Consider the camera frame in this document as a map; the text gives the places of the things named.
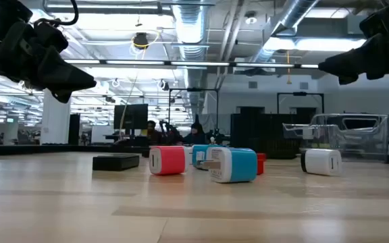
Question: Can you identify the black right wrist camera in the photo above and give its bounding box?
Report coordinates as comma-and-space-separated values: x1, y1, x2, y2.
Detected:
359, 3, 389, 38

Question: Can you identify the black partition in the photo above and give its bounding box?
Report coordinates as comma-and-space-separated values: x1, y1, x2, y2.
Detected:
230, 113, 312, 149

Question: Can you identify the black tall cabinet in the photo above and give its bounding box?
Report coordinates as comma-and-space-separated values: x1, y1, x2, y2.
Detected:
68, 113, 81, 146

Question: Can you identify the white black USB charger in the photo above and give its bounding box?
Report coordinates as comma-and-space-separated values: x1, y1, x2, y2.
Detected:
300, 148, 343, 177

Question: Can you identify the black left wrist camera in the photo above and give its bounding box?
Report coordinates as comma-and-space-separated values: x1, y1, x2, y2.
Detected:
33, 18, 70, 53

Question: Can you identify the pink white USB charger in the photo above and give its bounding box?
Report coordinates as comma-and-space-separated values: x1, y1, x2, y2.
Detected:
148, 145, 193, 176

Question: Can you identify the red USB charger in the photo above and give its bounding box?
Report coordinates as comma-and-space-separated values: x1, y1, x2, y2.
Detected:
256, 153, 267, 176

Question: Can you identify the black ceiling device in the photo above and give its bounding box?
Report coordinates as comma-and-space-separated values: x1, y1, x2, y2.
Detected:
132, 32, 149, 51

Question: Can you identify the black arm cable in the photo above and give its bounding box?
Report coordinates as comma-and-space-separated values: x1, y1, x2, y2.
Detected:
34, 0, 80, 28

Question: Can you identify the silver ventilation duct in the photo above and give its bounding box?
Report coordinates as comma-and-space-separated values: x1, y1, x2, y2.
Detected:
251, 0, 320, 63
172, 0, 211, 112

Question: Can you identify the black box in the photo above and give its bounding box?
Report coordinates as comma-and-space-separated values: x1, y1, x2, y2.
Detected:
92, 154, 140, 171

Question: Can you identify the white pillar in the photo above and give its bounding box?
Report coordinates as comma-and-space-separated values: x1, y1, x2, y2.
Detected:
41, 88, 72, 145

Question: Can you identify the blue white USB charger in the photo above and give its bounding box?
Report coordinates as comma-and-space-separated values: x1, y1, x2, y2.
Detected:
191, 144, 228, 169
196, 146, 258, 184

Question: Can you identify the clear plastic bin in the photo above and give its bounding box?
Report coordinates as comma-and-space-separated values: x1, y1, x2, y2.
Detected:
282, 113, 389, 162

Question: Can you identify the yellow hanging cord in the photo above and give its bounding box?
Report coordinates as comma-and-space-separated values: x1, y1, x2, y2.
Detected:
286, 50, 292, 85

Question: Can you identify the black monitor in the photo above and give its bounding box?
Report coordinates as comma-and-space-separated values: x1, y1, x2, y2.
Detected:
113, 103, 149, 130

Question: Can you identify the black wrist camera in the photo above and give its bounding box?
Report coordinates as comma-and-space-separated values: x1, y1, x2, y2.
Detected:
33, 18, 70, 53
359, 3, 389, 38

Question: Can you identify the yellow hanging cable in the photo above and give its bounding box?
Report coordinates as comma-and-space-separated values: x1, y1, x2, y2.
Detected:
118, 29, 161, 139

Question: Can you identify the overhead light bar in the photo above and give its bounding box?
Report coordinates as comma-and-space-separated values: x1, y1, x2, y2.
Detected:
64, 59, 320, 70

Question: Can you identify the person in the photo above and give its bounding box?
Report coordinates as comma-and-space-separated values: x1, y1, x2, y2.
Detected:
182, 121, 209, 146
146, 119, 163, 146

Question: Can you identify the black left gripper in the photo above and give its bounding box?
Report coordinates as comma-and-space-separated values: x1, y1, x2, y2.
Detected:
0, 22, 97, 104

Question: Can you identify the black station frame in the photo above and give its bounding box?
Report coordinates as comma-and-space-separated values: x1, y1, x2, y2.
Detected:
276, 91, 325, 115

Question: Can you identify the black mesh basket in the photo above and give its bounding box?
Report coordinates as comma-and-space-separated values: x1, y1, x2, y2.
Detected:
258, 136, 301, 159

